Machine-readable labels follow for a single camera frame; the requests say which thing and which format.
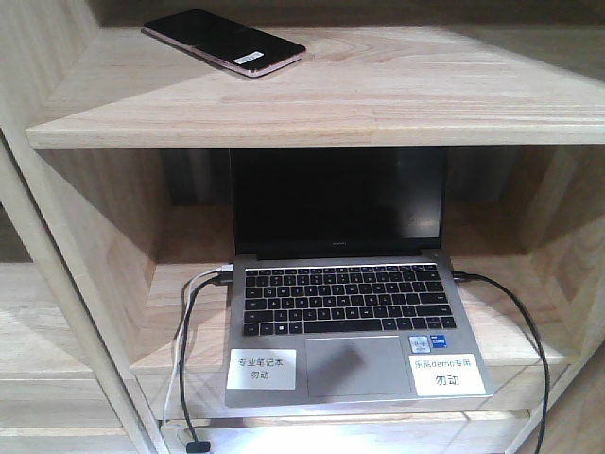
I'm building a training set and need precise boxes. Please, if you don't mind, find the black foldable smartphone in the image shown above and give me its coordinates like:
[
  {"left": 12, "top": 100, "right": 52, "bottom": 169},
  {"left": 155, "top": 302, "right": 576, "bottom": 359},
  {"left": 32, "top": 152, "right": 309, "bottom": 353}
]
[{"left": 142, "top": 9, "right": 306, "bottom": 78}]

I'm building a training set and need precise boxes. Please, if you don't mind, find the silver laptop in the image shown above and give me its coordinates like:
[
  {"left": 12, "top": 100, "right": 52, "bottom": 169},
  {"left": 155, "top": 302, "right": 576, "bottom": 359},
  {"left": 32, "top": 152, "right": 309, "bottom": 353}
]
[{"left": 226, "top": 147, "right": 493, "bottom": 408}]

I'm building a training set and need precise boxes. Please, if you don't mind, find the wooden low shelf unit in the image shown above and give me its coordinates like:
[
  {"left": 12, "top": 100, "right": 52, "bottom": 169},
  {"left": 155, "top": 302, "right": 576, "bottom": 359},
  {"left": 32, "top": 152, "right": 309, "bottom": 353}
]
[{"left": 1, "top": 1, "right": 604, "bottom": 453}]

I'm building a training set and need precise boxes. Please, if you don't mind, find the white laptop cable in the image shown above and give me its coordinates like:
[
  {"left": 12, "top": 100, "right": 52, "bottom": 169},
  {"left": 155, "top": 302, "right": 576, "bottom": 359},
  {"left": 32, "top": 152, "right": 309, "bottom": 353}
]
[{"left": 160, "top": 264, "right": 235, "bottom": 427}]

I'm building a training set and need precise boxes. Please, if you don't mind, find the black laptop cable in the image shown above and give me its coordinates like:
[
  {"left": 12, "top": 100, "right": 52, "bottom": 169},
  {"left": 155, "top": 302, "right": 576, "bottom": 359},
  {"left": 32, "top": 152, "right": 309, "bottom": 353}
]
[{"left": 451, "top": 271, "right": 552, "bottom": 454}]

